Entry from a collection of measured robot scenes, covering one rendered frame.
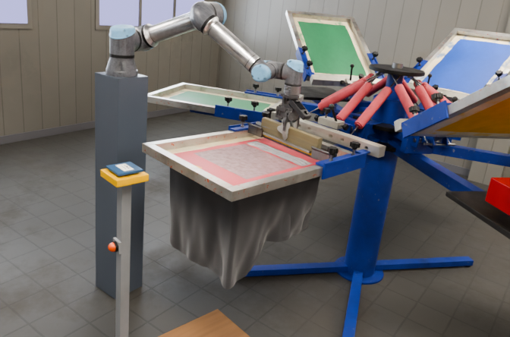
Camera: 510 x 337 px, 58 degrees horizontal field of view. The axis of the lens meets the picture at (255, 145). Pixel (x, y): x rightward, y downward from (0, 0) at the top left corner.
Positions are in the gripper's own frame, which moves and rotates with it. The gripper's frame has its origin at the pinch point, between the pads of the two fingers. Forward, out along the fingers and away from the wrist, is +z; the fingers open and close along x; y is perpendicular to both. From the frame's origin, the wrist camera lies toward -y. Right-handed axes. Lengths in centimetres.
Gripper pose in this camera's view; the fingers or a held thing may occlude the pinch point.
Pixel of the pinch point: (289, 137)
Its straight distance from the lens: 214.6
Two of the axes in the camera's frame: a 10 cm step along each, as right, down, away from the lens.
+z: -1.1, 9.5, 3.0
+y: -6.8, -2.9, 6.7
